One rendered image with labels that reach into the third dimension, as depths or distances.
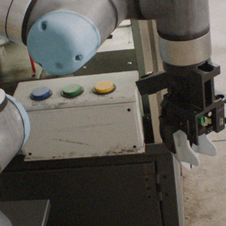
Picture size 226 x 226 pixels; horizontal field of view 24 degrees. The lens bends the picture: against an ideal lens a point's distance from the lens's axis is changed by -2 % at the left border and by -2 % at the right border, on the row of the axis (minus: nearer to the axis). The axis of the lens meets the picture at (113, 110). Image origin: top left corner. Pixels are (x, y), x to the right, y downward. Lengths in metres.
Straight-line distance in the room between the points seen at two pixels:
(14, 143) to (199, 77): 0.42
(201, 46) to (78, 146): 0.54
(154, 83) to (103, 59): 0.50
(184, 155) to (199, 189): 1.36
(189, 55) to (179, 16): 0.06
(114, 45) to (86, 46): 0.71
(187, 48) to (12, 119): 0.42
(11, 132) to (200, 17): 0.46
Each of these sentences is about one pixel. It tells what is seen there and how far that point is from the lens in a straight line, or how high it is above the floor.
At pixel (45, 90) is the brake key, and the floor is 0.91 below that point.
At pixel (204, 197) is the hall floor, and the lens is 2.16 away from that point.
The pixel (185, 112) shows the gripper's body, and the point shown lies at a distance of 0.76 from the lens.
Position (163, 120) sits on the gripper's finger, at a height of 1.01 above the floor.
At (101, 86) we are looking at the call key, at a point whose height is 0.91.
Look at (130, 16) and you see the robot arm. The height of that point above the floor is 1.18.
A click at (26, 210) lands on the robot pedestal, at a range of 1.11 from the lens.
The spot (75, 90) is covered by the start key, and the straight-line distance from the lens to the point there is 1.14.
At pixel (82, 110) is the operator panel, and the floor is 0.87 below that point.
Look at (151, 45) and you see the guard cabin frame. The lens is 1.09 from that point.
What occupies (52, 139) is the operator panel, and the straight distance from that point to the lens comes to 1.19.
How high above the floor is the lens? 1.46
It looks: 32 degrees down
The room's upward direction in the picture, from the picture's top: 10 degrees counter-clockwise
